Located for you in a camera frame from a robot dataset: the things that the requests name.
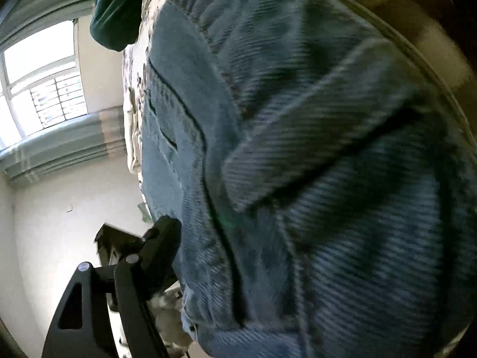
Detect grey striped curtain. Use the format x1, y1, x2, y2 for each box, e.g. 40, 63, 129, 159
1, 0, 125, 187

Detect black tripod-like stand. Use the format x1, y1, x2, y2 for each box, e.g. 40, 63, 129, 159
95, 223, 143, 267

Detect floral and checkered bed blanket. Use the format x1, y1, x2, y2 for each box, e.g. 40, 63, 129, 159
120, 0, 176, 174

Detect dark green cloth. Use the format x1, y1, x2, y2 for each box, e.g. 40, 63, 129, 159
90, 0, 142, 52

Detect bright barred window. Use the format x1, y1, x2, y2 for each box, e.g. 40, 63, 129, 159
1, 20, 88, 149

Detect blue denim jeans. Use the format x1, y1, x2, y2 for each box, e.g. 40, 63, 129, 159
142, 0, 476, 357

